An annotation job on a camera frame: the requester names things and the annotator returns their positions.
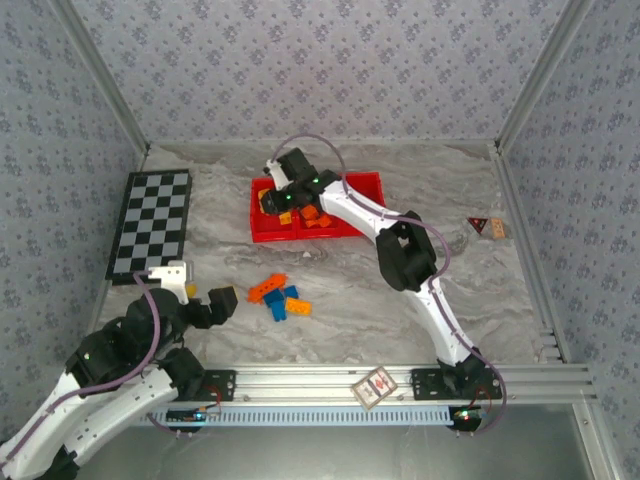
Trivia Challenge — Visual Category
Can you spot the aluminium frame post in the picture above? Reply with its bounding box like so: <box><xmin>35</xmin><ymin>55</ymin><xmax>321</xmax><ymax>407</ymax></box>
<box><xmin>494</xmin><ymin>0</ymin><xmax>599</xmax><ymax>154</ymax></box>
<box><xmin>49</xmin><ymin>0</ymin><xmax>154</xmax><ymax>154</ymax></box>

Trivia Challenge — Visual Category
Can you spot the aluminium side rail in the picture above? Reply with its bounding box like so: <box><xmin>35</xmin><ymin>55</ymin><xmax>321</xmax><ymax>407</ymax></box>
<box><xmin>492</xmin><ymin>144</ymin><xmax>572</xmax><ymax>362</ymax></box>

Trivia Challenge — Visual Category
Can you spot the circuit board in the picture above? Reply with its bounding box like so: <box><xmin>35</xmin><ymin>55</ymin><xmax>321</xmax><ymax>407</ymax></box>
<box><xmin>166</xmin><ymin>407</ymin><xmax>222</xmax><ymax>425</ymax></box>
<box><xmin>451</xmin><ymin>405</ymin><xmax>489</xmax><ymax>425</ymax></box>

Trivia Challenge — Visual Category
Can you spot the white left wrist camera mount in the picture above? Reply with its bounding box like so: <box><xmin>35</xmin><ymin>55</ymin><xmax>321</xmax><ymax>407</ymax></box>
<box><xmin>147</xmin><ymin>259</ymin><xmax>196</xmax><ymax>304</ymax></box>

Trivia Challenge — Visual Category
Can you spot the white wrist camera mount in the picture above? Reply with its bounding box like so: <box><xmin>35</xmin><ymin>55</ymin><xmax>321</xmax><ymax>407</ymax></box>
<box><xmin>147</xmin><ymin>259</ymin><xmax>196</xmax><ymax>304</ymax></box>
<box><xmin>264</xmin><ymin>158</ymin><xmax>291</xmax><ymax>190</ymax></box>

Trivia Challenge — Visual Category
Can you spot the small card on rail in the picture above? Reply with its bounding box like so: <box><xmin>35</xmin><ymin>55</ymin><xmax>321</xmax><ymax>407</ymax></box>
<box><xmin>351</xmin><ymin>366</ymin><xmax>400</xmax><ymax>411</ymax></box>

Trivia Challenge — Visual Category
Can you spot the red three-compartment tray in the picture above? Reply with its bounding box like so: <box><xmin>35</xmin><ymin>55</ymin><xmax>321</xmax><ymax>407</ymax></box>
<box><xmin>249</xmin><ymin>171</ymin><xmax>387</xmax><ymax>245</ymax></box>

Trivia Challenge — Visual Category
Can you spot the aluminium front rail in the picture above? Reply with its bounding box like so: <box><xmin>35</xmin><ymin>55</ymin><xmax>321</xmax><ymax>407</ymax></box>
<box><xmin>53</xmin><ymin>363</ymin><xmax>599</xmax><ymax>405</ymax></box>

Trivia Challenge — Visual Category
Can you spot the slotted blue cable duct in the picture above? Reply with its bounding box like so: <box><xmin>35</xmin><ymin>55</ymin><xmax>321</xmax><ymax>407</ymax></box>
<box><xmin>73</xmin><ymin>405</ymin><xmax>457</xmax><ymax>428</ymax></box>

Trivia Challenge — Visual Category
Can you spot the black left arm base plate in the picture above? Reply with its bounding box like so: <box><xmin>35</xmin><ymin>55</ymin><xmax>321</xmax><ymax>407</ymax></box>
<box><xmin>146</xmin><ymin>368</ymin><xmax>237</xmax><ymax>403</ymax></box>

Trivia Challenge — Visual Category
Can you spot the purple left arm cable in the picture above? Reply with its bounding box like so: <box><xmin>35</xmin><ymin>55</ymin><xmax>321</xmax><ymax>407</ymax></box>
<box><xmin>0</xmin><ymin>269</ymin><xmax>201</xmax><ymax>464</ymax></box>

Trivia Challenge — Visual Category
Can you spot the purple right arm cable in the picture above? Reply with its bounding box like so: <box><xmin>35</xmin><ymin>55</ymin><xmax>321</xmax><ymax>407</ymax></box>
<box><xmin>275</xmin><ymin>133</ymin><xmax>509</xmax><ymax>437</ymax></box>

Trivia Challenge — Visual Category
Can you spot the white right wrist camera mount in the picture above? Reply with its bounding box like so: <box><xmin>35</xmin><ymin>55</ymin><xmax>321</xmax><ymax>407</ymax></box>
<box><xmin>264</xmin><ymin>158</ymin><xmax>291</xmax><ymax>190</ymax></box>

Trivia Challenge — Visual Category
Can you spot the left circuit board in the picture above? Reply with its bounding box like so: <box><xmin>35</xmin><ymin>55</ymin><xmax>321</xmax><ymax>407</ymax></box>
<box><xmin>166</xmin><ymin>407</ymin><xmax>222</xmax><ymax>425</ymax></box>

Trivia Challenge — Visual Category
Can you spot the right circuit board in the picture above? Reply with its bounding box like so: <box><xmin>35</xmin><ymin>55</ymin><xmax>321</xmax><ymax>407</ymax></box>
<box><xmin>451</xmin><ymin>405</ymin><xmax>489</xmax><ymax>425</ymax></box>

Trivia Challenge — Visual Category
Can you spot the orange holed lego plate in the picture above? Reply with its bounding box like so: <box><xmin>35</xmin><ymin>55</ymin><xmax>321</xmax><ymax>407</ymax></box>
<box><xmin>247</xmin><ymin>273</ymin><xmax>290</xmax><ymax>305</ymax></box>

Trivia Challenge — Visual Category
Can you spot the black grey checkerboard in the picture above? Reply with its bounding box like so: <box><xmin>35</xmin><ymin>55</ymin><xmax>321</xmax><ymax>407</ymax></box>
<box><xmin>105</xmin><ymin>168</ymin><xmax>194</xmax><ymax>286</ymax></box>

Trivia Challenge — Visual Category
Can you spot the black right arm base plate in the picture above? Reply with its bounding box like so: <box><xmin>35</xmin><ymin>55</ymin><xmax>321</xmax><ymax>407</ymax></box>
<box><xmin>410</xmin><ymin>367</ymin><xmax>503</xmax><ymax>401</ymax></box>

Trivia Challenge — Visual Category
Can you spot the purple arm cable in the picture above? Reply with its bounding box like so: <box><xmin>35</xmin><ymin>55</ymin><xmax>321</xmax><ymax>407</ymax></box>
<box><xmin>275</xmin><ymin>133</ymin><xmax>509</xmax><ymax>437</ymax></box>
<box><xmin>0</xmin><ymin>269</ymin><xmax>201</xmax><ymax>464</ymax></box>

